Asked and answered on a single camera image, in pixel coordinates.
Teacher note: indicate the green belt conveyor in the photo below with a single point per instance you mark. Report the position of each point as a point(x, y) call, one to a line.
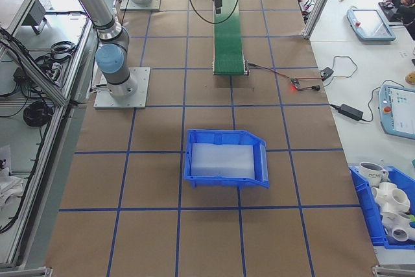
point(228, 46)

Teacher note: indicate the power strip with orange plugs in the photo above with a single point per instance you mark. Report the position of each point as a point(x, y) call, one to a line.
point(306, 1)

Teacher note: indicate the small circuit board red light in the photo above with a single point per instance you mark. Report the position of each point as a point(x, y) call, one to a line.
point(294, 82)

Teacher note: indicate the black barrel plug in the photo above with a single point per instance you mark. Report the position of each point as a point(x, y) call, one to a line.
point(315, 88)

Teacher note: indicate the light blue teach pendant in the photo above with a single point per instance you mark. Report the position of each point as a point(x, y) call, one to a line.
point(369, 24)
point(398, 108)

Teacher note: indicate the black power adapter brick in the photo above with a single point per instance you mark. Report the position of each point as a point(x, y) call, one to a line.
point(351, 111)

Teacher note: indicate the grey metal box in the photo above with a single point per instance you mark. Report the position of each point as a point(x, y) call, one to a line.
point(35, 14)

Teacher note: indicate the blue plastic storage bin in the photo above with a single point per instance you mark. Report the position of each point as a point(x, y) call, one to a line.
point(220, 182)

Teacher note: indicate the white printed mug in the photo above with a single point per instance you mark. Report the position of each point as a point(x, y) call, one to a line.
point(369, 171)

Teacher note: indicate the blue plastic parts crate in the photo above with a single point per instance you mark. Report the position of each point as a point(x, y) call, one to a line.
point(364, 205)

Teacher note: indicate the white PVC cross fitting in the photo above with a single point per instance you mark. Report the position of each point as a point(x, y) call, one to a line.
point(389, 196)

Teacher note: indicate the white crumpled cloth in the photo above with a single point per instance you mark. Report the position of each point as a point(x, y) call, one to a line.
point(8, 179)

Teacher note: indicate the white PVC pipe fitting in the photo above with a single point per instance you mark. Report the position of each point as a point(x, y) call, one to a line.
point(400, 233)

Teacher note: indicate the white square base plate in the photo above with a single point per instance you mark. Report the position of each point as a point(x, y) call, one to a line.
point(139, 95)
point(155, 3)

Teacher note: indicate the aluminium profile post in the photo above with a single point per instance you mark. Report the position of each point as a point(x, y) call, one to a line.
point(319, 4)

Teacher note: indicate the small black switch box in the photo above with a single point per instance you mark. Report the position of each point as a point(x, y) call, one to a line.
point(326, 72)

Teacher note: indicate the aluminium corner rail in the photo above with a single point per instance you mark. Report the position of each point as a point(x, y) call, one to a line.
point(394, 271)
point(27, 271)

